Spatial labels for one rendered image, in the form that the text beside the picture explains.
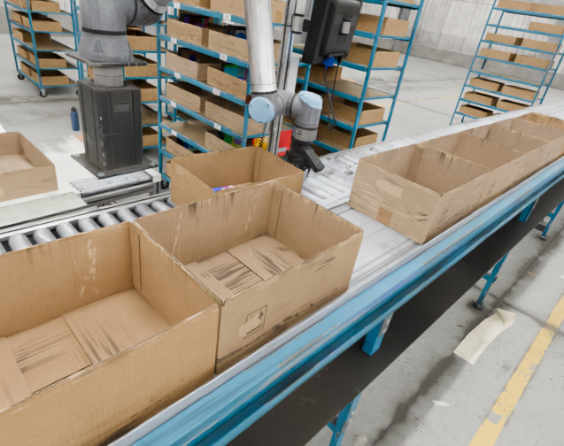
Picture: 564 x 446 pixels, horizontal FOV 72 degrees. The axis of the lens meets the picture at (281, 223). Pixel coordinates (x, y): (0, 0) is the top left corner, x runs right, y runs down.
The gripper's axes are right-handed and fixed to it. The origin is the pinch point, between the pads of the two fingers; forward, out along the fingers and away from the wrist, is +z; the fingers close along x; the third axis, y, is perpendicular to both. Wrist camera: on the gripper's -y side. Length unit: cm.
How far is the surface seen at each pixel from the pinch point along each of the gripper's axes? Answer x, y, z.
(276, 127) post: -9.8, 26.9, -15.4
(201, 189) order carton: 47.1, 1.4, -9.1
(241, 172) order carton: 13.9, 20.7, -1.0
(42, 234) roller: 89, 22, 5
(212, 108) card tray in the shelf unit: -32, 106, 0
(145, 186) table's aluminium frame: 44, 44, 9
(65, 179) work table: 71, 56, 5
